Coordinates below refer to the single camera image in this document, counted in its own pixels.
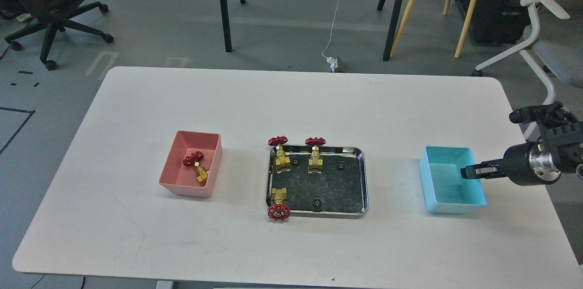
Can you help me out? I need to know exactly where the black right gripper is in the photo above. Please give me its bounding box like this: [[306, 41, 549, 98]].
[[460, 142, 562, 187]]

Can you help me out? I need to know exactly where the brass valve red handwheel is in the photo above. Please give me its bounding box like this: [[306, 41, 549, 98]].
[[183, 151, 209, 184]]

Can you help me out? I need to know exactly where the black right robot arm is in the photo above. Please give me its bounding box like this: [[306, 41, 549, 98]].
[[460, 101, 583, 187]]

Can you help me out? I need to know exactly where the blue plastic box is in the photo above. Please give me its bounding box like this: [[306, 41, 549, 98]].
[[419, 146, 487, 214]]

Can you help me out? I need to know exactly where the brass valve back right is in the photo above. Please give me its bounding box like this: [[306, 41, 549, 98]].
[[305, 137, 327, 173]]

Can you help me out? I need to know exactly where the brass valve back left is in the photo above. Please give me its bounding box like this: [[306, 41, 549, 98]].
[[268, 136, 291, 173]]

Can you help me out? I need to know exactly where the brass valve front left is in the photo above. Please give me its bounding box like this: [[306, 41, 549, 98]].
[[268, 188, 290, 221]]

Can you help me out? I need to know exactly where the pink plastic box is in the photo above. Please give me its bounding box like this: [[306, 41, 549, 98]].
[[159, 131, 222, 198]]

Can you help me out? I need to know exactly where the stainless steel tray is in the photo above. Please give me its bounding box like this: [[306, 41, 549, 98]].
[[265, 145, 369, 218]]

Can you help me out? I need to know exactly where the white power adapter with cable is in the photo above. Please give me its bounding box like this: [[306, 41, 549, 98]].
[[321, 0, 341, 73]]

